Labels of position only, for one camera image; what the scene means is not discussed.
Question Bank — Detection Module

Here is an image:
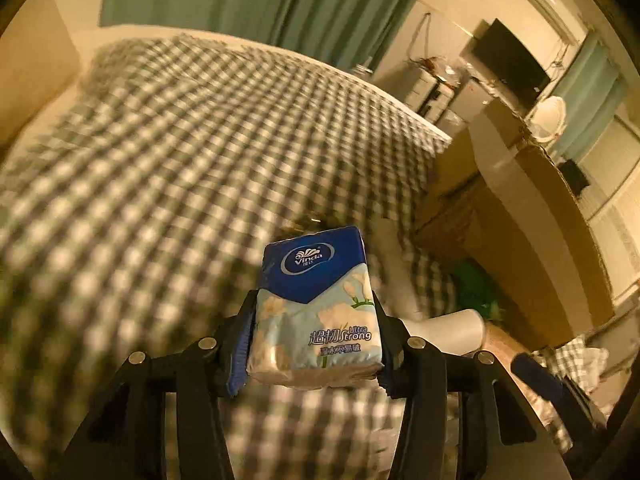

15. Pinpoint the wide green curtain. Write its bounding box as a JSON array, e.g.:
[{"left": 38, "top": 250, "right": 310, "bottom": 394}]
[{"left": 99, "top": 0, "right": 441, "bottom": 78}]

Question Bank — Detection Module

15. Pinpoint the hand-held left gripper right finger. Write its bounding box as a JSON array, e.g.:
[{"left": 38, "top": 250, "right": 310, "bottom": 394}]
[{"left": 372, "top": 290, "right": 576, "bottom": 480}]

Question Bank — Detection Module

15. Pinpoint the black speaker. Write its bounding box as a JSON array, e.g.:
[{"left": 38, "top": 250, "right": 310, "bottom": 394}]
[{"left": 557, "top": 159, "right": 590, "bottom": 198}]

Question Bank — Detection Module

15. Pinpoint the crumpled checked cloth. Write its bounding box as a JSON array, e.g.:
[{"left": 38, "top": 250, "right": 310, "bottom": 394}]
[{"left": 532, "top": 335, "right": 611, "bottom": 396}]

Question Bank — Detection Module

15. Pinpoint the blue floral tissue pack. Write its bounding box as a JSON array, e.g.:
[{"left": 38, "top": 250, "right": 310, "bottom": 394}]
[{"left": 246, "top": 226, "right": 385, "bottom": 390}]

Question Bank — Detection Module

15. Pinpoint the grey checked blanket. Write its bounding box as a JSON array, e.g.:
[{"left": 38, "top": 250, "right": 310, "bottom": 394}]
[{"left": 0, "top": 32, "right": 461, "bottom": 480}]

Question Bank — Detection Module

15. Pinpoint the black television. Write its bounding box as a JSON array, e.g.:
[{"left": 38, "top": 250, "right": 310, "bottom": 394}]
[{"left": 472, "top": 17, "right": 551, "bottom": 103}]

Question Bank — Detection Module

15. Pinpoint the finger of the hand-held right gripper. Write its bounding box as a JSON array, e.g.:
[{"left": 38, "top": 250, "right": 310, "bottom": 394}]
[{"left": 510, "top": 352, "right": 608, "bottom": 436}]

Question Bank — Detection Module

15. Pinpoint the white cabinet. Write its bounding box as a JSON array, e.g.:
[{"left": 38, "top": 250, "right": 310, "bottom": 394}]
[{"left": 400, "top": 57, "right": 476, "bottom": 126}]

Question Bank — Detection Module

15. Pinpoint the white louvered door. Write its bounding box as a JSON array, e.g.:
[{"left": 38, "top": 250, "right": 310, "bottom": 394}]
[{"left": 585, "top": 110, "right": 640, "bottom": 301}]

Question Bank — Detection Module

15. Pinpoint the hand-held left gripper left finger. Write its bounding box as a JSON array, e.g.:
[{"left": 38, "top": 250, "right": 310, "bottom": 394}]
[{"left": 47, "top": 295, "right": 258, "bottom": 480}]

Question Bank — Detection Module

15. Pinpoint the brown cardboard box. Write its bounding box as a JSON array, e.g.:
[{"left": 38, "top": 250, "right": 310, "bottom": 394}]
[{"left": 412, "top": 97, "right": 616, "bottom": 361}]

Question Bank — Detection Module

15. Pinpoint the narrow green curtain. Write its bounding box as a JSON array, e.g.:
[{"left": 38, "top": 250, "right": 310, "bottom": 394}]
[{"left": 547, "top": 35, "right": 628, "bottom": 161}]

